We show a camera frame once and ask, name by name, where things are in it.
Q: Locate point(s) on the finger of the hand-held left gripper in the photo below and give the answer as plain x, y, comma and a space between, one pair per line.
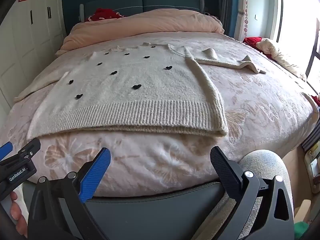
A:
6, 148
33, 145

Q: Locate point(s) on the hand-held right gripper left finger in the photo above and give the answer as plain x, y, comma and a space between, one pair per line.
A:
96, 172

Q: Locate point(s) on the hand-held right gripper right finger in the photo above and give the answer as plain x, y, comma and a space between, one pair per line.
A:
225, 168

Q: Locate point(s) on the cream sweater with black hearts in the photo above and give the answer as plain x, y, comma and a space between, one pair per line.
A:
150, 97

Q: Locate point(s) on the person's left hand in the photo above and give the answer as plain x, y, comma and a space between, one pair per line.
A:
17, 212

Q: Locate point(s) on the person's leg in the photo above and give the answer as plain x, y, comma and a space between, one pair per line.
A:
265, 167

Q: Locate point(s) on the pink butterfly blanket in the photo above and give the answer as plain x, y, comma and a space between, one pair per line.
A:
250, 110

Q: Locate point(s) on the green object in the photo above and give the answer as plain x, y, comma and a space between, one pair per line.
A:
301, 230

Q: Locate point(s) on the white wardrobe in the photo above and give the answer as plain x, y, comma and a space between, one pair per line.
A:
32, 42

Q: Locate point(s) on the cream cloth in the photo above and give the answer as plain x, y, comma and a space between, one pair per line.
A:
277, 53

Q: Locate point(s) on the red pillow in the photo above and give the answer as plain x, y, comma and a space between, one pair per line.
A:
103, 13

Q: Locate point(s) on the peach duvet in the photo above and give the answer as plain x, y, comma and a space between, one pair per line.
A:
150, 22

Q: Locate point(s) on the dark teal curtain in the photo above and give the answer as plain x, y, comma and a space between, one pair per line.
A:
226, 5

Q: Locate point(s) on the window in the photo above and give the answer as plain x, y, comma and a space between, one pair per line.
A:
297, 17

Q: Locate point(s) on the teal bed headboard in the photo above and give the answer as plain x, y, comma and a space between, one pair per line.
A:
162, 0

